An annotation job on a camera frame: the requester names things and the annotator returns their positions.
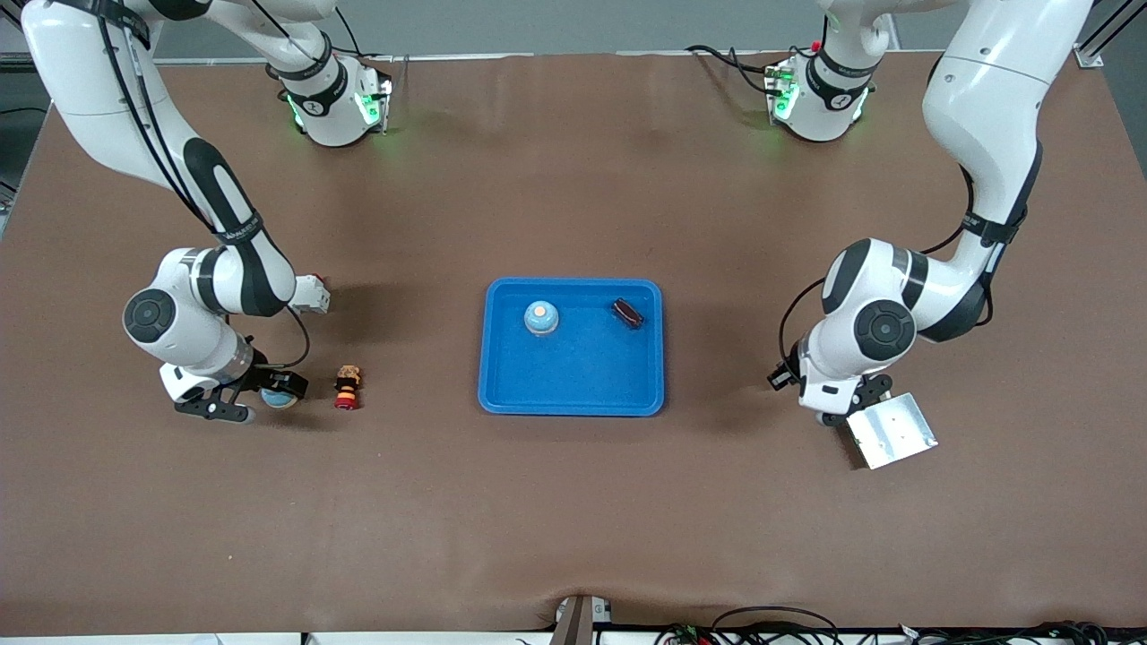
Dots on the dark brown electrolytic capacitor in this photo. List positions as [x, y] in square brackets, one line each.
[628, 313]

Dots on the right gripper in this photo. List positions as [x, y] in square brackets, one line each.
[266, 377]

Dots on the brown table cover sheet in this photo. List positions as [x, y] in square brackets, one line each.
[573, 502]

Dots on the white circuit breaker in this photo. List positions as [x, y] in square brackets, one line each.
[312, 296]

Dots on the orange red push button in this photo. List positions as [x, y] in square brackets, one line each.
[348, 385]

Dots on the aluminium plate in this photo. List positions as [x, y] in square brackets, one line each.
[896, 434]

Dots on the aluminium frame post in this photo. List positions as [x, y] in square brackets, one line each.
[1089, 59]

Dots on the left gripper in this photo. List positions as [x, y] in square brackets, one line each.
[782, 374]

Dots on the blue plastic tray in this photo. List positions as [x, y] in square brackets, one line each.
[573, 376]

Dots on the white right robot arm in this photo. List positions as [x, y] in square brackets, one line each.
[197, 331]

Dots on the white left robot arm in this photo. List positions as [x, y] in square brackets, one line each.
[986, 98]

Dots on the blue bell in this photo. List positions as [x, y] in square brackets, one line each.
[542, 318]
[278, 403]

